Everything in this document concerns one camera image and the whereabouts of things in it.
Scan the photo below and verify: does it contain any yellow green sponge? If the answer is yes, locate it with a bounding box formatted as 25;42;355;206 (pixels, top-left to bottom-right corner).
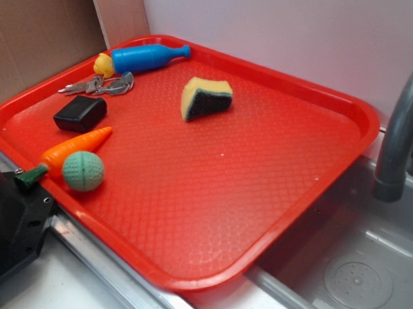
181;77;233;122

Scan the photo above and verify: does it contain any red plastic tray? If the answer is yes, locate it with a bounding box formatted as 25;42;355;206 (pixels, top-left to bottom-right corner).
0;26;386;303

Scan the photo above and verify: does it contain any blue plastic toy bottle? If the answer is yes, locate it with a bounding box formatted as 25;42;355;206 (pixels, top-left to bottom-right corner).
111;44;191;74

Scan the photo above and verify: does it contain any green dimpled ball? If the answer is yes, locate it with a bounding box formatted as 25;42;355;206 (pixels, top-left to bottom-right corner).
62;151;104;192

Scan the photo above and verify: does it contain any silver key bunch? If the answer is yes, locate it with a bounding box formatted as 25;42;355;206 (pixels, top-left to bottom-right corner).
57;71;134;96

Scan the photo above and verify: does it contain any black rectangular box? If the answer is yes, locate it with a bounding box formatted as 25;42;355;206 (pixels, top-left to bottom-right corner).
53;96;108;133

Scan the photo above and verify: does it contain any yellow rubber duck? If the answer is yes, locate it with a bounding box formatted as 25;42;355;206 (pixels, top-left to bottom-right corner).
93;53;116;79

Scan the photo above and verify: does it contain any orange toy carrot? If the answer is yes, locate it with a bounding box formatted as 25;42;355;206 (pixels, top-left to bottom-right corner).
14;127;113;191

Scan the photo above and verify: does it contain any grey toy sink basin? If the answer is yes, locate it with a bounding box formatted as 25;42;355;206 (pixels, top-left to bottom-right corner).
247;158;413;309

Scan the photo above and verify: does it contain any grey toy faucet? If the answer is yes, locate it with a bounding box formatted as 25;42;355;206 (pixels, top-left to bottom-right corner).
372;72;413;203

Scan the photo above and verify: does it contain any brown cardboard panel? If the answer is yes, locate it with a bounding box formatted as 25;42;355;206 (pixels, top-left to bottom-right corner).
0;0;106;103

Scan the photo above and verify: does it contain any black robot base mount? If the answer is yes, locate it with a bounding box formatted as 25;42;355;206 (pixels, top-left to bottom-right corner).
0;171;55;283

